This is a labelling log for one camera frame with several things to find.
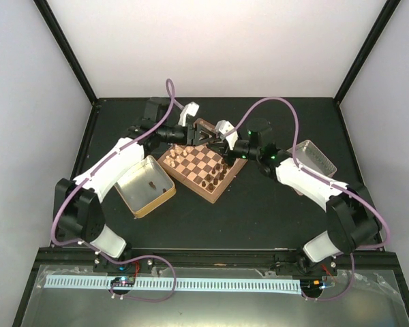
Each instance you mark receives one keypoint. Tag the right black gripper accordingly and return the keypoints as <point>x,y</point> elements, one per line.
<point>223,148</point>

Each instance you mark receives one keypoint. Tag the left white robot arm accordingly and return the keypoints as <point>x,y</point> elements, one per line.
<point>78,214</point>

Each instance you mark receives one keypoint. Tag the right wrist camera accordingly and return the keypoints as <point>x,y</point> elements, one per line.
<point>226,127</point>

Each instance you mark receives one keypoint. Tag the black mounting rail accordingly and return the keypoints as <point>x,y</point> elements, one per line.
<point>282,262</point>

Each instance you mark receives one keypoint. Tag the wooden chess board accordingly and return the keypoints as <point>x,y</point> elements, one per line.
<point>198,162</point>

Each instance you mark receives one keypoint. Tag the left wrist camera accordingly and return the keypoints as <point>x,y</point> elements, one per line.
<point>189,109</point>

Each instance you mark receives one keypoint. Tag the controller board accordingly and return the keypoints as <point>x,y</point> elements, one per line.
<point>122,282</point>
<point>316,284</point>

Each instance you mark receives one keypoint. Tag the right controller board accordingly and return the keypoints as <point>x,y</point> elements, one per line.
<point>316,284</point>

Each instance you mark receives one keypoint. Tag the left controller board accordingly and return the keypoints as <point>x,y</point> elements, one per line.
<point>122,282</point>

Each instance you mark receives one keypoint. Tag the silver metal tray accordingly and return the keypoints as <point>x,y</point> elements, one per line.
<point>308,154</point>

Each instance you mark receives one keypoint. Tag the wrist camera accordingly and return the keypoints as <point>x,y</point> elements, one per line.
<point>226,127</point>
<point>189,109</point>

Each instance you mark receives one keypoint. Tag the white slotted cable duct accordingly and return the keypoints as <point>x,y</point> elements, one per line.
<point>278,286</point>

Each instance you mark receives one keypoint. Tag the yellow tin box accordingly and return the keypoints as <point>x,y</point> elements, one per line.
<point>134,189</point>

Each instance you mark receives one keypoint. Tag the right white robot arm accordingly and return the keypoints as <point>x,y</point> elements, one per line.
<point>350,219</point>

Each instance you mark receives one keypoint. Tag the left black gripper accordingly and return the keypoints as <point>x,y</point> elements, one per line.
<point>200,127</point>

